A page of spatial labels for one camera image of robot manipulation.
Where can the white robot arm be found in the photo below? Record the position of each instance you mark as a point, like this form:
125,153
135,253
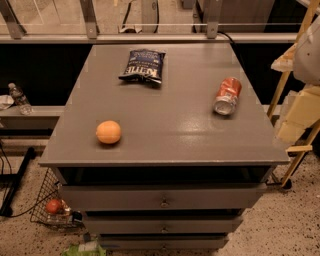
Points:
306,64

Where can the top grey drawer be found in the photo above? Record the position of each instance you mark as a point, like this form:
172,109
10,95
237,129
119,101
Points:
154,198

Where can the black wire basket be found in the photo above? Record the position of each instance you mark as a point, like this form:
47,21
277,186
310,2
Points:
65,219

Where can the grey drawer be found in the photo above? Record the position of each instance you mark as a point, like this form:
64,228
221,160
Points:
162,224
162,242
154,198

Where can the bottom grey drawer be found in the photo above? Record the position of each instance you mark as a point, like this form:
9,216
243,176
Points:
162,242

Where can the red apple in basket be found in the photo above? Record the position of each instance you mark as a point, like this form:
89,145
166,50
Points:
54,206

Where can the blue Kettle chips bag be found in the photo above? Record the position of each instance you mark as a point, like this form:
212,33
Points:
144,65

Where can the grey drawer cabinet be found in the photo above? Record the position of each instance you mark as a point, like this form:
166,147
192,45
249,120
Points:
170,135

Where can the middle grey drawer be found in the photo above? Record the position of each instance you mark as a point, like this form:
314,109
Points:
162,224

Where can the red coke can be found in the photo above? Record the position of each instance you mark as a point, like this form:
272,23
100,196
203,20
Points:
227,96

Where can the crumpled white paper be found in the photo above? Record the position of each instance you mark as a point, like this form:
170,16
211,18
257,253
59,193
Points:
6,101

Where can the green snack bag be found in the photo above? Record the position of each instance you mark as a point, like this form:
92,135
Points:
87,249

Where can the clear plastic water bottle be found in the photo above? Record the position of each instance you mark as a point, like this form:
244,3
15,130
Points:
20,99

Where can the orange fruit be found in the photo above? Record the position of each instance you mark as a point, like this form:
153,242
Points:
108,132

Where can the black metal stand leg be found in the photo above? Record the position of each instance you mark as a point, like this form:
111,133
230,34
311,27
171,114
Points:
12,183

